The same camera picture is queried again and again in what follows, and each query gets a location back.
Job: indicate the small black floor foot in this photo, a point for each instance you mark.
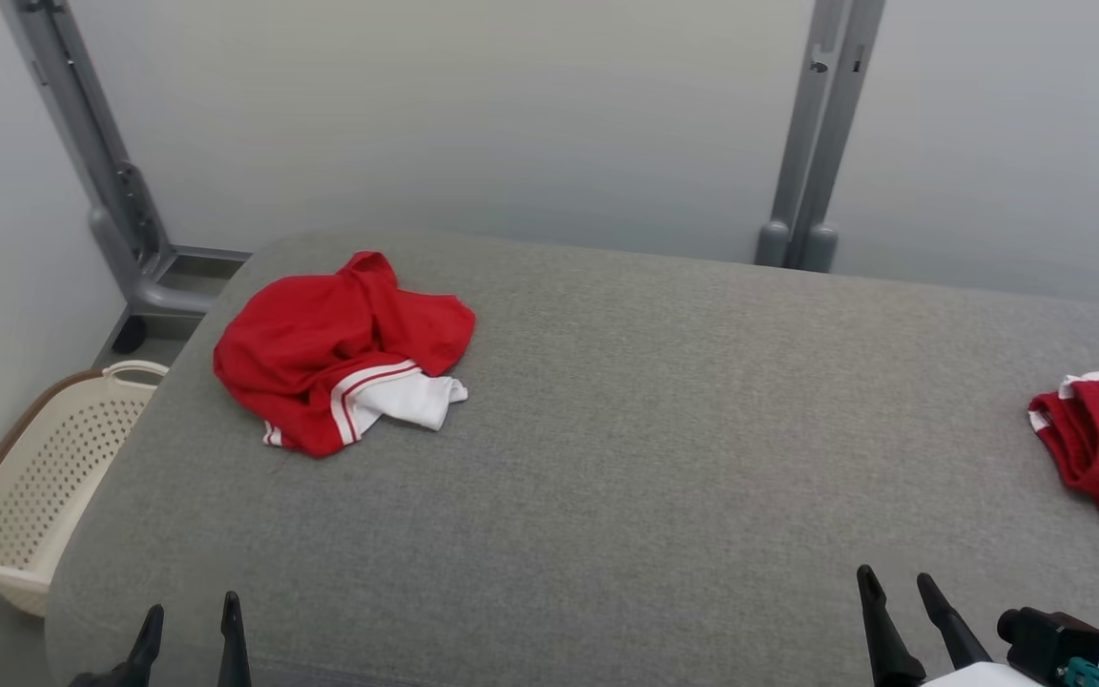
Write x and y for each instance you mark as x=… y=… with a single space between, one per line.
x=130 y=334

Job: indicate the red jersey with white sleeves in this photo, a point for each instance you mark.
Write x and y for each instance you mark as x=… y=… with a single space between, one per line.
x=311 y=353

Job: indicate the grey double partition post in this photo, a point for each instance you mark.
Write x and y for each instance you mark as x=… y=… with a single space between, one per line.
x=817 y=143

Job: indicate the cream perforated laundry basket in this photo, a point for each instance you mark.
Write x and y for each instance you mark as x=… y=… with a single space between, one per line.
x=44 y=487

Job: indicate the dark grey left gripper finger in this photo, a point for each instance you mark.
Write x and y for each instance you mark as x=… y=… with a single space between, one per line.
x=144 y=649
x=234 y=649

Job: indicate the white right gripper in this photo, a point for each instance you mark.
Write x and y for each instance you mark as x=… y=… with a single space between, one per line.
x=984 y=677

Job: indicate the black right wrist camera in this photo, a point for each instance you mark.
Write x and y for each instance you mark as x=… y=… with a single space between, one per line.
x=1050 y=644

